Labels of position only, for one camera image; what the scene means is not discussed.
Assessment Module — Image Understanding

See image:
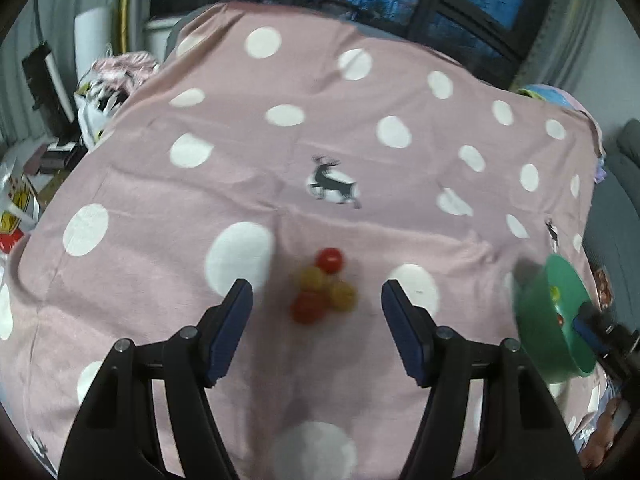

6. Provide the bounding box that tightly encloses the grey chair back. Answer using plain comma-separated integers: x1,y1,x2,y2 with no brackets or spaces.
164,14,202,62

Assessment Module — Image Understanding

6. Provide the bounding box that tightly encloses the stack of dark books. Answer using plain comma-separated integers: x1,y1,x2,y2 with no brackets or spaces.
36,141,82,174

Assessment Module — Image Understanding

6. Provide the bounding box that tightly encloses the white tall cylinder appliance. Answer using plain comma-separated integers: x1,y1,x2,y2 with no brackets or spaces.
74,7,114,62

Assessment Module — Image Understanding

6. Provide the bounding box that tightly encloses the grey sofa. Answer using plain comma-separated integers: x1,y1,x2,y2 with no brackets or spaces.
581,119,640,323

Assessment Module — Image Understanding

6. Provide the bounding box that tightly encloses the yellow cherry tomato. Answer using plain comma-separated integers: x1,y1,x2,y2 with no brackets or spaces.
298,266,329,292
327,280,359,312

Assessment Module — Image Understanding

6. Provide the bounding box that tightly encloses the pink polka dot tablecloth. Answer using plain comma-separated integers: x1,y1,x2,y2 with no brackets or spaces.
0,1,609,480

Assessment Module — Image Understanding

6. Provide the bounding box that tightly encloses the gold wrapped roll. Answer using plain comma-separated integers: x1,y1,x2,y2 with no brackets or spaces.
117,0,134,54

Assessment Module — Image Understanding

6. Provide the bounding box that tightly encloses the black upright vacuum cleaner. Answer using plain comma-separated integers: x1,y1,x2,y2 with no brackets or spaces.
21,41,77,137

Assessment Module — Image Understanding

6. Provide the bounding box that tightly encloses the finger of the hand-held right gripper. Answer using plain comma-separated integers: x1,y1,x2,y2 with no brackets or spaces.
572,302,609,357

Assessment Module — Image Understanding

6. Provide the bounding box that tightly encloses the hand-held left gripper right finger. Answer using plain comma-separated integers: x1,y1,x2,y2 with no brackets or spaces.
380,280,586,480

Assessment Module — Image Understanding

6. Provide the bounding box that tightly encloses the green plastic bowl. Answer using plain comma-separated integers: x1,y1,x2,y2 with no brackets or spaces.
510,253,597,385

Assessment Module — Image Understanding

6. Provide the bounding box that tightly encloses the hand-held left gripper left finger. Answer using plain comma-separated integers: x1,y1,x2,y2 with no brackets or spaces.
57,278,255,480

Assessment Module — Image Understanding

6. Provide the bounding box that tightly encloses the cardboard box yellow print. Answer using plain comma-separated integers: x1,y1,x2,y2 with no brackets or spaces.
0,159,42,257

